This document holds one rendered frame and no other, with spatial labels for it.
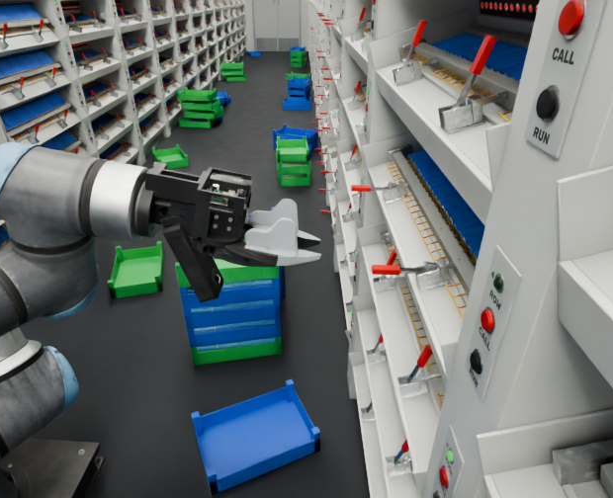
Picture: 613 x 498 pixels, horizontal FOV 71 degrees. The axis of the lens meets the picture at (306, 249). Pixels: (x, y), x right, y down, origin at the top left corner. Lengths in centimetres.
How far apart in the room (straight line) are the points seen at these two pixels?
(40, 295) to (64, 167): 16
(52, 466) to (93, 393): 36
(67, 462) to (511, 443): 105
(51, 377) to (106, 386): 48
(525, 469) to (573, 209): 23
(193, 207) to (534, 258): 36
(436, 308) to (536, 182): 28
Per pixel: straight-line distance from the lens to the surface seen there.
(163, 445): 137
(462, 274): 55
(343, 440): 132
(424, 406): 69
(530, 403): 36
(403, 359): 76
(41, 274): 60
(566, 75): 28
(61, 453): 128
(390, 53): 92
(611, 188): 27
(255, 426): 135
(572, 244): 27
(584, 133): 27
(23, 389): 109
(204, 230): 50
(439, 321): 53
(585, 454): 39
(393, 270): 55
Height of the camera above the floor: 108
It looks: 31 degrees down
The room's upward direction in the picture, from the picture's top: straight up
